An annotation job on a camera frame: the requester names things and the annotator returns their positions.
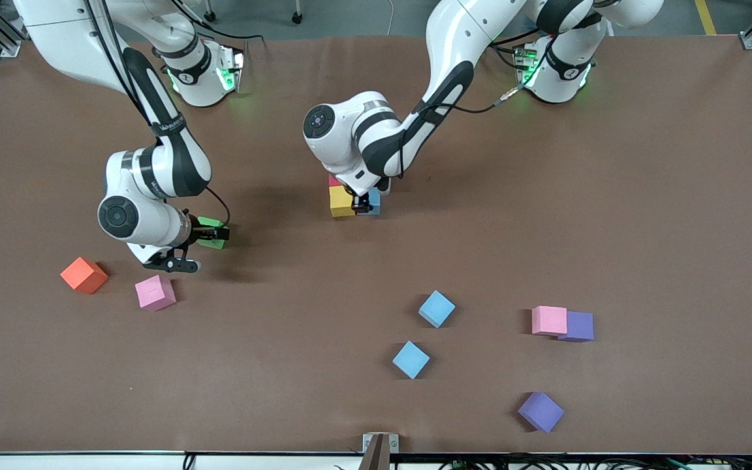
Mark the green foam block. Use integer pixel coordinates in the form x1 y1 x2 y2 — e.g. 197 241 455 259
196 216 230 251

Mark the yellow foam block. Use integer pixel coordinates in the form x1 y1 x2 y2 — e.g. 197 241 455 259
330 186 357 218

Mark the pink foam block with slit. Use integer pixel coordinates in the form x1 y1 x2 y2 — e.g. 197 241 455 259
134 274 177 312

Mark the purple foam block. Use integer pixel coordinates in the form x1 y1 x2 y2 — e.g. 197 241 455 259
518 391 565 433
557 311 595 343

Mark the orange foam block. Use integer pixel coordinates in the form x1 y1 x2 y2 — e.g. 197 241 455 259
59 256 110 295

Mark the brown table mat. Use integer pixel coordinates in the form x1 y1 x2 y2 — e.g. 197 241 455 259
0 34 752 456

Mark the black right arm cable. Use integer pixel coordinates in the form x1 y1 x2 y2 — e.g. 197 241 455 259
86 0 266 226

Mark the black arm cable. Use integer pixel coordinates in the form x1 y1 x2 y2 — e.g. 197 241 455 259
86 0 266 226
399 26 550 180

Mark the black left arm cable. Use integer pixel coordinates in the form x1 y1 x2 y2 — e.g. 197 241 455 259
399 26 550 180

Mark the metal bracket at table edge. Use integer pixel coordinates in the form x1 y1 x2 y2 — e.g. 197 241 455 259
362 432 400 470

